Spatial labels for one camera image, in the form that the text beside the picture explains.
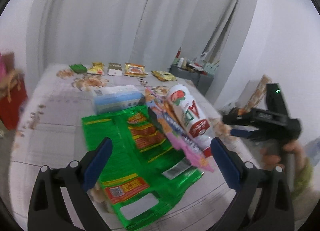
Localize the white yogurt bottle red cap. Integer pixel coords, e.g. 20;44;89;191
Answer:
166;84;215;158

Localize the large green snack bag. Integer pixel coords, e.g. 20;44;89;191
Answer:
82;105;202;230

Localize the purple blue snack bag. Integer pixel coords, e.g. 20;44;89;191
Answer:
145;87;214;172

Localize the light blue tissue box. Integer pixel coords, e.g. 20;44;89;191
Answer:
91;85;145;115

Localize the person right hand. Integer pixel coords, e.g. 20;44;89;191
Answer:
260;140;306;174

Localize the patterned tall board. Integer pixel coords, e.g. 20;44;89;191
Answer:
244;74;272;112

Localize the floral tablecloth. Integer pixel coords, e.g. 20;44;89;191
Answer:
9;64;235;230

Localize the grey cabinet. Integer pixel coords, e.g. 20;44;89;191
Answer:
169;65;214;96

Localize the mint green organizer box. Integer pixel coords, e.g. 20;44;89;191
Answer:
203;61;220;76

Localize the white small bottle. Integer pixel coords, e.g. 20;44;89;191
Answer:
177;57;184;68

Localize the red thermos bottle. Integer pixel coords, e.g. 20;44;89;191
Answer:
173;48;181;65

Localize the yellow green snack packet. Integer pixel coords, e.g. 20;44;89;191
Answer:
151;71;176;81

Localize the red gift bag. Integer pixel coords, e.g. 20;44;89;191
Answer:
0;69;28;130

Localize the small green packet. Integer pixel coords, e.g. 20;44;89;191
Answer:
69;64;87;74

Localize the yellow candy wrapper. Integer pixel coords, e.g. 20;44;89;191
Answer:
87;62;105;75

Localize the orange noodle packet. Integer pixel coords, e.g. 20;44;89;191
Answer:
124;63;148;77

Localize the gold white small box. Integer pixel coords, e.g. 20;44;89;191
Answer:
107;63;123;76

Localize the grey curtain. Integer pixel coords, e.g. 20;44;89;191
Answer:
26;0;257;88

